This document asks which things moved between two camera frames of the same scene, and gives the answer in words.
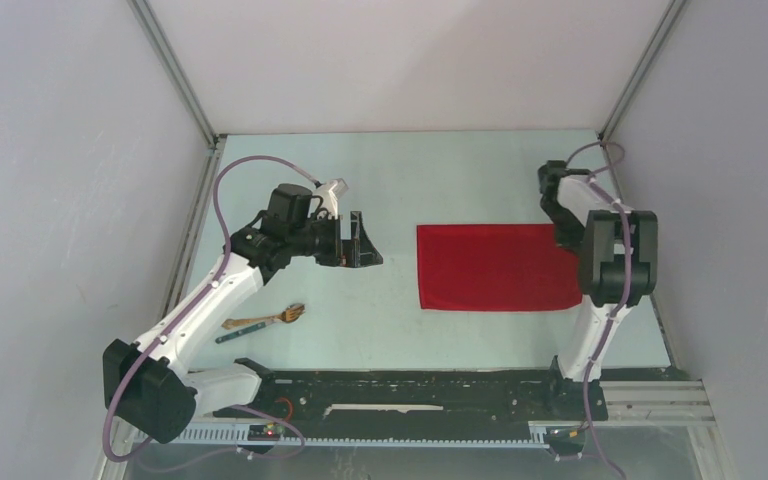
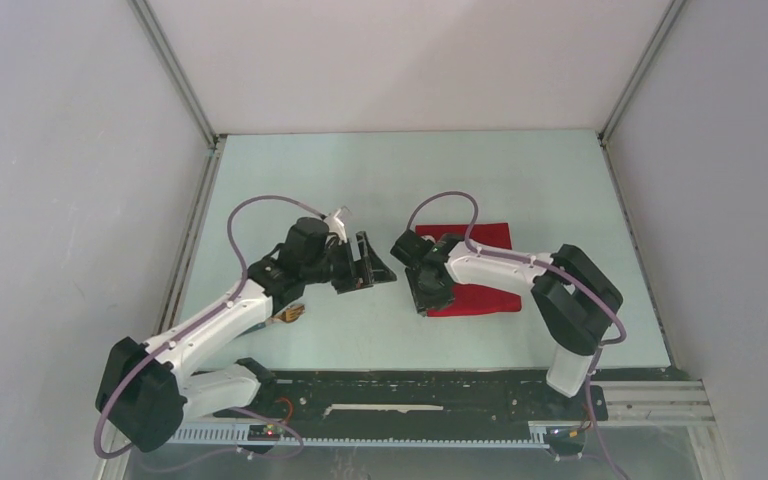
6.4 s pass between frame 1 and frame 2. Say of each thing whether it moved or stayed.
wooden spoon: stayed
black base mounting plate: stayed
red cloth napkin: moved
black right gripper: moved
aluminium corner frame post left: stayed
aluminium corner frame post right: stayed
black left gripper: moved
